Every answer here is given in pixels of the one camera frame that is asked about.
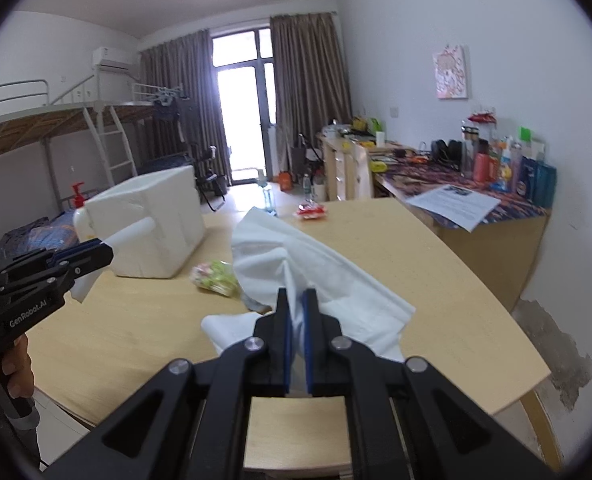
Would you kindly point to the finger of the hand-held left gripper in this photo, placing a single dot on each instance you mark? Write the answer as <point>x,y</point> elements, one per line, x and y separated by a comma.
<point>93,257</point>
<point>63,257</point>

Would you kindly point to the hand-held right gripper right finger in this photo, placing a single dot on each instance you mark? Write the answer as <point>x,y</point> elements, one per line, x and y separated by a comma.
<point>312,340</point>

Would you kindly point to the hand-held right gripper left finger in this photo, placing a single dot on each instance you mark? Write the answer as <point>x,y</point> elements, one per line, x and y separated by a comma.
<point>286,340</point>

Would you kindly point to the white foam sheet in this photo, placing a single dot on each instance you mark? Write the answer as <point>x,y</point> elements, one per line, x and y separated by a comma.
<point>125,234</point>

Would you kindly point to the white foam box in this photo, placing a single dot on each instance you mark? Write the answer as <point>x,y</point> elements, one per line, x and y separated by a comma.
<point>160,220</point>

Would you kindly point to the white tissue cloth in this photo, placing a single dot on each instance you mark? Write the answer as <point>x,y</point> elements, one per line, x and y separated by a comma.
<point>286,250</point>

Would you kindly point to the green floral plastic bag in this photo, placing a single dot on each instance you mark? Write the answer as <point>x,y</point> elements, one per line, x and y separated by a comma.
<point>215,277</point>

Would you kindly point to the person's left hand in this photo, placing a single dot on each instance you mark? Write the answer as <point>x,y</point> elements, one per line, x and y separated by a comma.
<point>20,370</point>

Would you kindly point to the blue checked quilt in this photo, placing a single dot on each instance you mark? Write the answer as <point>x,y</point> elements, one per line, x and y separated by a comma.
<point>40,235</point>

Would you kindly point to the white lotion pump bottle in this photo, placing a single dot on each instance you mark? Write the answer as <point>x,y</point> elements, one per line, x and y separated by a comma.
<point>81,220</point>

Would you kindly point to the white bed ladder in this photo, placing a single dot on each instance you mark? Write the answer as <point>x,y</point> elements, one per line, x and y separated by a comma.
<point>113,145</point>

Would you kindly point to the red snack packet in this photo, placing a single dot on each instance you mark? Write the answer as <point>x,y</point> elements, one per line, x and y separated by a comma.
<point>312,211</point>

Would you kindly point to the metal bunk bed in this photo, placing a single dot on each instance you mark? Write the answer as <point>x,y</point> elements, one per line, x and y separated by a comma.
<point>143,92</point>
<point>25,125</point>

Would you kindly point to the black folding chair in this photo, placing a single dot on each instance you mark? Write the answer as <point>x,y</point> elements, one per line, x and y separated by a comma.
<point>208,175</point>

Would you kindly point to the clear spray bottle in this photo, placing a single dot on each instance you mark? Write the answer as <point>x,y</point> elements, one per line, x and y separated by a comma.
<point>267,195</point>

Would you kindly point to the orange jug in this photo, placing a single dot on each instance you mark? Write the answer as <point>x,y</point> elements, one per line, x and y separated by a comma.
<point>286,181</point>

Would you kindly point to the hanging dark clothes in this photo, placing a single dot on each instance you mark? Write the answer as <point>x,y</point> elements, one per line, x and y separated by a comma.
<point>168,110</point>

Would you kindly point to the wooden desk with drawers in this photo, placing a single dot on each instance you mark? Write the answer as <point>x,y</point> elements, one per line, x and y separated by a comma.
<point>336,165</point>

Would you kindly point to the wooden smiley face chair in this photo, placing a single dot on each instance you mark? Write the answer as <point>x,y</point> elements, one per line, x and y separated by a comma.
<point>363,170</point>

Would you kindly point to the desk with patterned cover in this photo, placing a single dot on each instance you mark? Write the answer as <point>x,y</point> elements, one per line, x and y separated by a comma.
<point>476,260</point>

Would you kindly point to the brown curtain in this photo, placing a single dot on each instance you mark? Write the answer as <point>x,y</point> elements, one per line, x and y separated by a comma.
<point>185,90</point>
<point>311,85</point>

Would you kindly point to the printed paper sheet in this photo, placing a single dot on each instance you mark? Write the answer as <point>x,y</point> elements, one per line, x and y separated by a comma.
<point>456,205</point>

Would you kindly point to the white air conditioner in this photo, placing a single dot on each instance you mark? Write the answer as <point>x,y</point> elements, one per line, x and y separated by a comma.
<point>110,57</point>

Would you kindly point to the glass balcony door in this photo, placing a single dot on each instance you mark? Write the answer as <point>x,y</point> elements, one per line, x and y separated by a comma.
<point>243,110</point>

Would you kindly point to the black headphones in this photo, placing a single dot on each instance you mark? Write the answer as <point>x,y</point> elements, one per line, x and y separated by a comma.
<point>446,152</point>

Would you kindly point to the red bottle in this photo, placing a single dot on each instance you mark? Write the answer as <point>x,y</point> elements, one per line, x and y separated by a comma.
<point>482,167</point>

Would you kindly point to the white spray bottle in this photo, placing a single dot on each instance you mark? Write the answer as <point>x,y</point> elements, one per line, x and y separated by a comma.
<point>510,167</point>

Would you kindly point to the blue toiletry bottles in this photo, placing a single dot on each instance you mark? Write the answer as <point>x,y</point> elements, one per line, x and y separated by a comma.
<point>538,182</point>

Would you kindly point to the green card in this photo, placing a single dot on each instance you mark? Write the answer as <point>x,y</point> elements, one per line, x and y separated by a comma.
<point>526,134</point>

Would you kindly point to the pink wall poster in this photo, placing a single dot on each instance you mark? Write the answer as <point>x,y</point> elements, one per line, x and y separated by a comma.
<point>450,72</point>

